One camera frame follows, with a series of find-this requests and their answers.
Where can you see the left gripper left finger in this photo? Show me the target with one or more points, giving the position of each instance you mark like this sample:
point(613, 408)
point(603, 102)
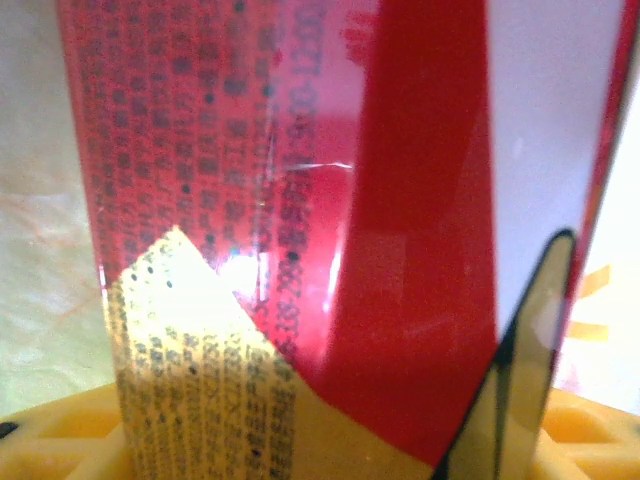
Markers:
point(55, 440)

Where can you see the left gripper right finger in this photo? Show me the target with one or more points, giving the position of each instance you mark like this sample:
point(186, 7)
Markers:
point(595, 445)

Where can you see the white label bottle orange mark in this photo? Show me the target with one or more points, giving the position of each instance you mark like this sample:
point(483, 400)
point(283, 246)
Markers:
point(617, 240)

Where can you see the red label orange tea bottle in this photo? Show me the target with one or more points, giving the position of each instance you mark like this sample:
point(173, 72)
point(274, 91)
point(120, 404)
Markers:
point(410, 200)

